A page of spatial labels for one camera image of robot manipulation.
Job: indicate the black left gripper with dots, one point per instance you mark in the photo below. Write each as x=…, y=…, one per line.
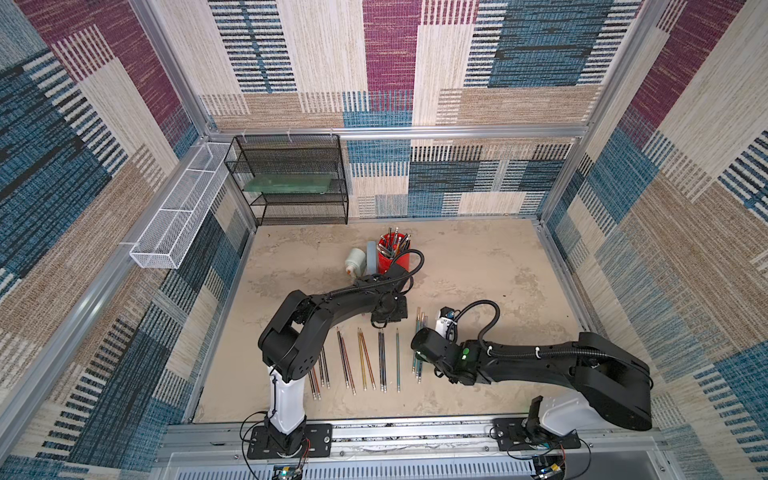
x=404, y=314

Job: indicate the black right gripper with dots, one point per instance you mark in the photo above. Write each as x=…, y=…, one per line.
x=421, y=343

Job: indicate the green pencil orange cap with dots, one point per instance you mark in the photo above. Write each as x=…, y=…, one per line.
x=416, y=327
x=418, y=362

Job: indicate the dark blue pencil clear cap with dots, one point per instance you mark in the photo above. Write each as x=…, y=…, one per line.
x=380, y=360

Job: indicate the red pencil purple cap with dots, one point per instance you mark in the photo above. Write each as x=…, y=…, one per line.
x=370, y=374

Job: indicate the black striped pencil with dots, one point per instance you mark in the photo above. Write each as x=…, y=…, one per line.
x=313, y=385
x=321, y=369

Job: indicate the red striped pencil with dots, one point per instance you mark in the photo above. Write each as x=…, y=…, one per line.
x=318, y=382

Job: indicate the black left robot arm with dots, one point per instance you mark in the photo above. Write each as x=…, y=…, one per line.
x=292, y=341

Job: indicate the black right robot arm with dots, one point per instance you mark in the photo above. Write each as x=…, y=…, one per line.
x=616, y=384

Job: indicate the light blue eraser box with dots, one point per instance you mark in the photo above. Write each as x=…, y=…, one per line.
x=371, y=258

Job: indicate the red pencil holder cup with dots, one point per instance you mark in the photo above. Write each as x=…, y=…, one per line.
x=390, y=246

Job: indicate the green board on shelf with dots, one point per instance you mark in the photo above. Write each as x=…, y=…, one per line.
x=289, y=184

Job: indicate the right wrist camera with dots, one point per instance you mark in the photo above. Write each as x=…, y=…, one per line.
x=446, y=324

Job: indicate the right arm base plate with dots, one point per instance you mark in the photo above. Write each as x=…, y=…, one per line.
x=518, y=434

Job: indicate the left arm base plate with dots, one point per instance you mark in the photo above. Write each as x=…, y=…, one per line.
x=266, y=442

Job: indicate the black wire mesh shelf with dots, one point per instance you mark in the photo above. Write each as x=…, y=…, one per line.
x=304, y=154

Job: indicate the white wire mesh basket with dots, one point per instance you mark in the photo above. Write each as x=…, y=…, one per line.
x=166, y=240

